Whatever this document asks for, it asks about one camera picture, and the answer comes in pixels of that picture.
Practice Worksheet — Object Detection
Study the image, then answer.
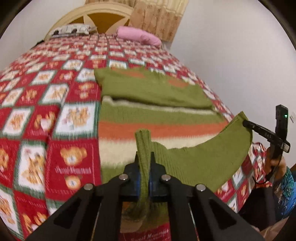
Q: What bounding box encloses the striped green orange cream sweater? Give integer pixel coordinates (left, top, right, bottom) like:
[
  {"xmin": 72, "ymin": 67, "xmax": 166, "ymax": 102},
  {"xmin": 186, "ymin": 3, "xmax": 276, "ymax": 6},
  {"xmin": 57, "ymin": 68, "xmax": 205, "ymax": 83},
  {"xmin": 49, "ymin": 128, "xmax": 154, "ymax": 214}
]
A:
[{"xmin": 94, "ymin": 67, "xmax": 252, "ymax": 233}]

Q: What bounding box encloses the red patchwork teddy bedspread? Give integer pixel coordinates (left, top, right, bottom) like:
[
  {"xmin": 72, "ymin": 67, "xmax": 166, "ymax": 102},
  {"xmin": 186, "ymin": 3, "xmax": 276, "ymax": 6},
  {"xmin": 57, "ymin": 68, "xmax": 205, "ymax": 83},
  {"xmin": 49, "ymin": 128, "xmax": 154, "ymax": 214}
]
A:
[{"xmin": 1, "ymin": 34, "xmax": 266, "ymax": 240}]

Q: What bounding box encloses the person's right hand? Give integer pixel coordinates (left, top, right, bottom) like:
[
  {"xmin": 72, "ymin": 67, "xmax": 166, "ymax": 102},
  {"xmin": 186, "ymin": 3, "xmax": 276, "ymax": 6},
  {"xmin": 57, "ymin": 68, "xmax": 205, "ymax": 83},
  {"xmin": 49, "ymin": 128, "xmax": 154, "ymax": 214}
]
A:
[{"xmin": 263, "ymin": 147, "xmax": 287, "ymax": 184}]

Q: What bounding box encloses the pink pillow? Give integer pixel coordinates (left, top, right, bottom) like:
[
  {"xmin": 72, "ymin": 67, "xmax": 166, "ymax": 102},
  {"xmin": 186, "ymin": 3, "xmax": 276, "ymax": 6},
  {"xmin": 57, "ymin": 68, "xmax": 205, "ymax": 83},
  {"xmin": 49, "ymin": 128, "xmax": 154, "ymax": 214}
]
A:
[{"xmin": 116, "ymin": 26, "xmax": 162, "ymax": 48}]

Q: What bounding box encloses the beige floral window curtain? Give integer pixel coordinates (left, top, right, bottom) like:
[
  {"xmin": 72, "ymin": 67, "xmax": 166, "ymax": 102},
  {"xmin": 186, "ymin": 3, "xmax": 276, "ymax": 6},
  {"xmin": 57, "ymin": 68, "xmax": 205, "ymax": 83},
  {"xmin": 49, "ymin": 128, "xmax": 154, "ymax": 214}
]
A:
[{"xmin": 85, "ymin": 0, "xmax": 190, "ymax": 43}]

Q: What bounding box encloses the white car print pillow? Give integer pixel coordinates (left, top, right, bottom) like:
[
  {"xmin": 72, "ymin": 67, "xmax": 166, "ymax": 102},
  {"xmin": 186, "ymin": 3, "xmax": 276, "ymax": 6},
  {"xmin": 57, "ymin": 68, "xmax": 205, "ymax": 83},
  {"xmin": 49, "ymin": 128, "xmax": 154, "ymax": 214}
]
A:
[{"xmin": 49, "ymin": 24, "xmax": 96, "ymax": 37}]

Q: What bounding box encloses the beige quilted garment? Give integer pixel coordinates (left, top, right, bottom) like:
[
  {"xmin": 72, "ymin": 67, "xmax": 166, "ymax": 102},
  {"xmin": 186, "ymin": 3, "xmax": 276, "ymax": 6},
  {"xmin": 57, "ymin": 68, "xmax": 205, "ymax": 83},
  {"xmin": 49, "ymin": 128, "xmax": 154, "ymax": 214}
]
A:
[{"xmin": 259, "ymin": 217, "xmax": 294, "ymax": 240}]

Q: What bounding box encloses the cream wooden headboard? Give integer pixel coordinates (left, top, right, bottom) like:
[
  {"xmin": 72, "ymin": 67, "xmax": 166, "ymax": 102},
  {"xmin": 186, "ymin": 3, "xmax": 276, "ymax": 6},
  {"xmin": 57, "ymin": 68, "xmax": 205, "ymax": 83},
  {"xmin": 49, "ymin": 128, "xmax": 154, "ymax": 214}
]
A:
[{"xmin": 49, "ymin": 1, "xmax": 133, "ymax": 34}]

